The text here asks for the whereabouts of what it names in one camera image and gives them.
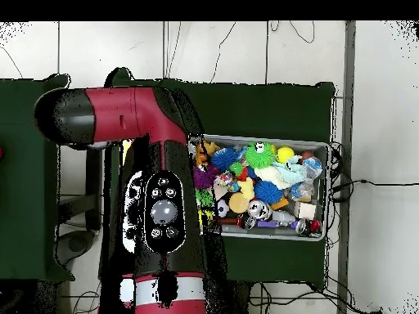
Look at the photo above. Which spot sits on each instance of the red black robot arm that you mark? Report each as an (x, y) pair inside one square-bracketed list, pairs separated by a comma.
[(114, 114)]

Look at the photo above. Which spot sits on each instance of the metal mesh bin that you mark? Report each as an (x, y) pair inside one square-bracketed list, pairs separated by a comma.
[(278, 234)]

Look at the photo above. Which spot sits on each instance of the purple spiky monster toy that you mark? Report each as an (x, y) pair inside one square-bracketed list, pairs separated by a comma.
[(204, 178)]

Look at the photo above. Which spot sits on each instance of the blue puffer ball with eyes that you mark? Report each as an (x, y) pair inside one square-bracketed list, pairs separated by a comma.
[(224, 159)]

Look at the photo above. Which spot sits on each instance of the small soccer ball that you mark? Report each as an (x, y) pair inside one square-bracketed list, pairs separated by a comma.
[(223, 208)]

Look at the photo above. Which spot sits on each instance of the yellow smiley ball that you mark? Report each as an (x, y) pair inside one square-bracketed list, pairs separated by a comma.
[(208, 217)]

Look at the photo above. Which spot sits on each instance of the green spiky puffer toy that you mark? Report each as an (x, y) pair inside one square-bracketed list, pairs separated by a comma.
[(260, 158)]

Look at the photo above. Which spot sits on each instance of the plain blue puffer ball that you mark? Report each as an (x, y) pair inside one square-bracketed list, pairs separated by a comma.
[(266, 192)]

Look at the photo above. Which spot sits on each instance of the yellow tennis ball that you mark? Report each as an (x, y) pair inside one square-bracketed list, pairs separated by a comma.
[(284, 154)]

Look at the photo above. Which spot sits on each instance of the dark green tablecloth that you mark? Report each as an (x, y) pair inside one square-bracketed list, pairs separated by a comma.
[(19, 196), (262, 111)]

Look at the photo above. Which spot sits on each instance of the mint green cloth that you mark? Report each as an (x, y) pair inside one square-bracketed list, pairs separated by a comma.
[(291, 171)]

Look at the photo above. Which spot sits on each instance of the black stand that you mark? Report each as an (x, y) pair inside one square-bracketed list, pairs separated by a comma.
[(93, 202)]

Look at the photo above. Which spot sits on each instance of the grey rounded stand base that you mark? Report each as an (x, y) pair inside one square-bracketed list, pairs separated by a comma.
[(77, 243)]

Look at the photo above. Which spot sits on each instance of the grey floor strip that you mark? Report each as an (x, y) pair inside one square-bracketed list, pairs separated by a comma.
[(349, 98)]

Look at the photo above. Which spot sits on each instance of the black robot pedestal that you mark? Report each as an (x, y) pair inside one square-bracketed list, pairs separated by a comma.
[(242, 304)]

